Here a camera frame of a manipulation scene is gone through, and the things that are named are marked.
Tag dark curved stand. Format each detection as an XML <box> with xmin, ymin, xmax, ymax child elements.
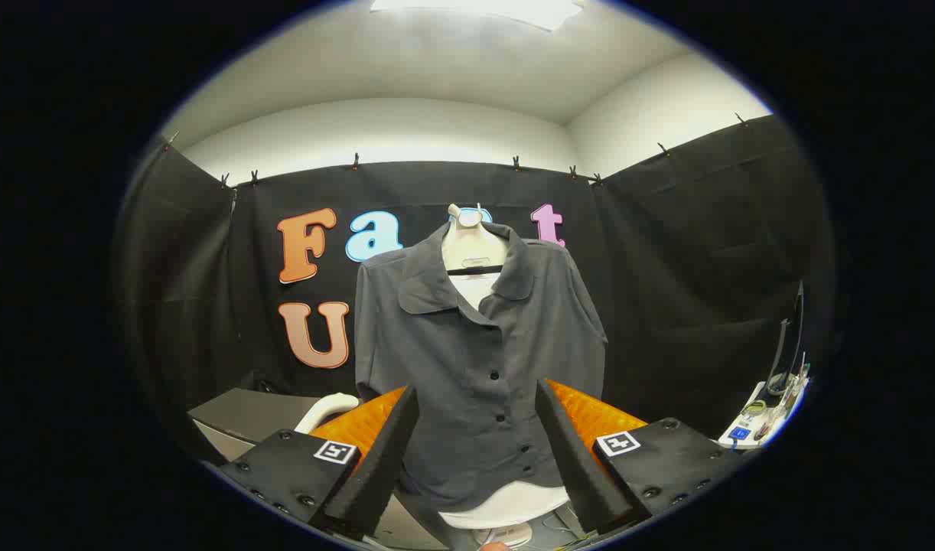
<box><xmin>766</xmin><ymin>282</ymin><xmax>806</xmax><ymax>395</ymax></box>

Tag cream hanger head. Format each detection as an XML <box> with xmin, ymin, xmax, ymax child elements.
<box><xmin>442</xmin><ymin>203</ymin><xmax>509</xmax><ymax>272</ymax></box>

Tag ceiling light panel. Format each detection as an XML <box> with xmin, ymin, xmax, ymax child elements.
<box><xmin>370</xmin><ymin>0</ymin><xmax>587</xmax><ymax>31</ymax></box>

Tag white power strip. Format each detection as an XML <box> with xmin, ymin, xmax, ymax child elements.
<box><xmin>718</xmin><ymin>367</ymin><xmax>810</xmax><ymax>451</ymax></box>

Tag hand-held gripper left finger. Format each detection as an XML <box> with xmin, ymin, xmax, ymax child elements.
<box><xmin>219</xmin><ymin>385</ymin><xmax>421</xmax><ymax>540</ymax></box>

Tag grey cabinet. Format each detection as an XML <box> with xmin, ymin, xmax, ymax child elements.
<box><xmin>187</xmin><ymin>386</ymin><xmax>338</xmax><ymax>464</ymax></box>

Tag white padded garment form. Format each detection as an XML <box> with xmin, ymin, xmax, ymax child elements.
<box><xmin>437</xmin><ymin>272</ymin><xmax>572</xmax><ymax>530</ymax></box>

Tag black backdrop cloth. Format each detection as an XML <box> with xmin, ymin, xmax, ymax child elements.
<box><xmin>114</xmin><ymin>113</ymin><xmax>836</xmax><ymax>460</ymax></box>

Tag grey button shirt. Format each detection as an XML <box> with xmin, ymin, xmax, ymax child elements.
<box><xmin>354</xmin><ymin>220</ymin><xmax>609</xmax><ymax>514</ymax></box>

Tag white garment steamer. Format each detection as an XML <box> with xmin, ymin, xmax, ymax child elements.
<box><xmin>294</xmin><ymin>392</ymin><xmax>360</xmax><ymax>435</ymax></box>

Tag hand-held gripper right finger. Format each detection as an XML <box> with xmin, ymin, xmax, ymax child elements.
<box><xmin>535</xmin><ymin>378</ymin><xmax>748</xmax><ymax>536</ymax></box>

